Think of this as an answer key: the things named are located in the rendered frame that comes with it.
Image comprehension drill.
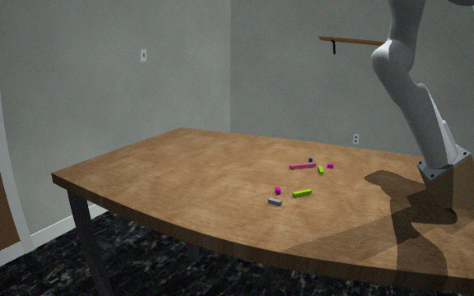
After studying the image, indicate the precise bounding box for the pink rod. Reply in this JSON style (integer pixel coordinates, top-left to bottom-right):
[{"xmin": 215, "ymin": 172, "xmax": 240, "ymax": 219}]
[{"xmin": 289, "ymin": 163, "xmax": 316, "ymax": 169}]

